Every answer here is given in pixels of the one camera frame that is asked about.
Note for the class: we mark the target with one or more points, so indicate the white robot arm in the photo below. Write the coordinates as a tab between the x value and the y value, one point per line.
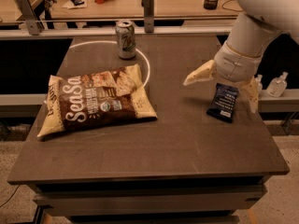
256	26

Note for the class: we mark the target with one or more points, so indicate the metal rail bracket middle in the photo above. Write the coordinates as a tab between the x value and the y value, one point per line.
148	6

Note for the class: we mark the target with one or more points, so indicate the green soda can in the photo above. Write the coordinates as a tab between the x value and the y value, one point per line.
125	32

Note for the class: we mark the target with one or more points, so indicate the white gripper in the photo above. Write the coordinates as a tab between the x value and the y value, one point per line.
235	64

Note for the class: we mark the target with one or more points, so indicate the metal rail bracket left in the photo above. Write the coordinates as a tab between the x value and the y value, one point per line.
33	25

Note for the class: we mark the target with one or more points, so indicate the brown sea salt chip bag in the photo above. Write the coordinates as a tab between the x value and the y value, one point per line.
95	100

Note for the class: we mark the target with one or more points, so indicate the metal rail bracket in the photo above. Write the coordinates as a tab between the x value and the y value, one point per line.
148	6
33	25

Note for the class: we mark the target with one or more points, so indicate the black mesh cup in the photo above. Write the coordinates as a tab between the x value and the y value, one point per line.
210	4

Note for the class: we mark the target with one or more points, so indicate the clear sanitizer bottle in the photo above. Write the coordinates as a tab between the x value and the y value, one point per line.
277	86
259	85

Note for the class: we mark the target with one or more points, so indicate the blue rxbar blueberry bar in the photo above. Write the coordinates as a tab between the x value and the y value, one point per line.
223	103

